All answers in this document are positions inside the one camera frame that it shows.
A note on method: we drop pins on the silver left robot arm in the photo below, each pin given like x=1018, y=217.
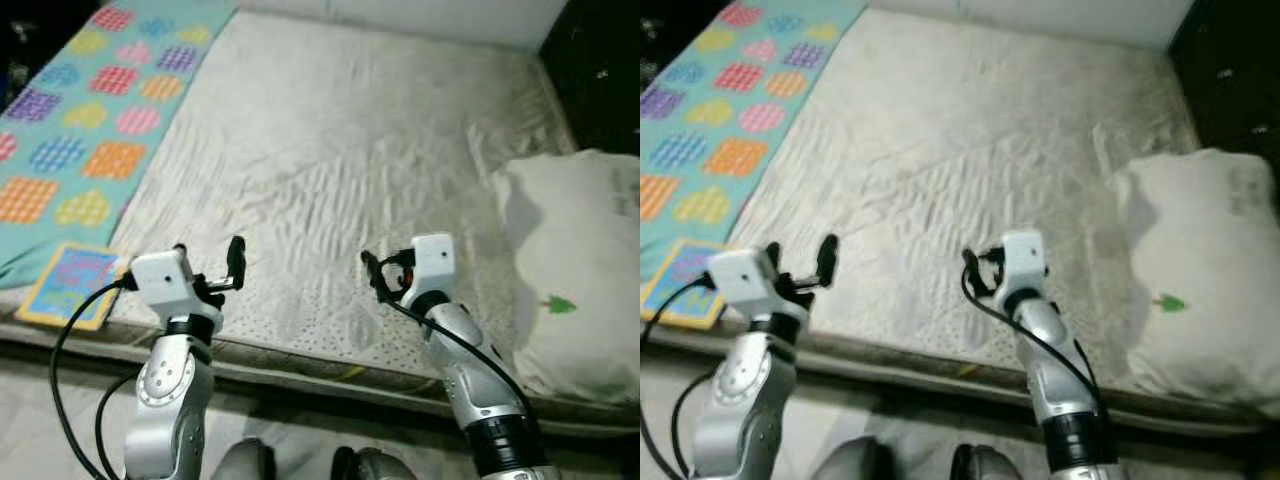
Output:
x=740, y=400
x=170, y=400

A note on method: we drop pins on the teal blanket with colourful patches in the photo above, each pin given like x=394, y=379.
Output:
x=720, y=120
x=90, y=120

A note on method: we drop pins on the white quilted mattress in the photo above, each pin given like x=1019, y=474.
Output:
x=950, y=150
x=330, y=150

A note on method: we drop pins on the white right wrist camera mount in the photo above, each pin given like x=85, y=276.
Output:
x=432, y=260
x=1025, y=257

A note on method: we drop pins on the grey robot right foot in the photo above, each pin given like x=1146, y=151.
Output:
x=380, y=465
x=995, y=465

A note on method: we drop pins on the dark bed base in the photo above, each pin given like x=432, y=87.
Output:
x=330, y=395
x=900, y=395

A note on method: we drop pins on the white pillow with green tree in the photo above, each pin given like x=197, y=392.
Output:
x=1200, y=270
x=580, y=260

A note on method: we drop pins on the grey robot left foot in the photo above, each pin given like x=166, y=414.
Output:
x=855, y=460
x=245, y=460

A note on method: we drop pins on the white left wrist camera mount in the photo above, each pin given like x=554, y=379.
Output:
x=740, y=280
x=160, y=280

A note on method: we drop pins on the colourful children's board book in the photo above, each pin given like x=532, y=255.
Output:
x=680, y=285
x=70, y=285

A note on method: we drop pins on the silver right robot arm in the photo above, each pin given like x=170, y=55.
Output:
x=1060, y=380
x=475, y=380

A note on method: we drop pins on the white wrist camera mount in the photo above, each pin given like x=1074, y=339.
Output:
x=432, y=260
x=1025, y=257
x=160, y=280
x=740, y=280

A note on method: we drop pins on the grey robot foot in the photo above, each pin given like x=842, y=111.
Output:
x=380, y=465
x=245, y=460
x=855, y=460
x=995, y=465

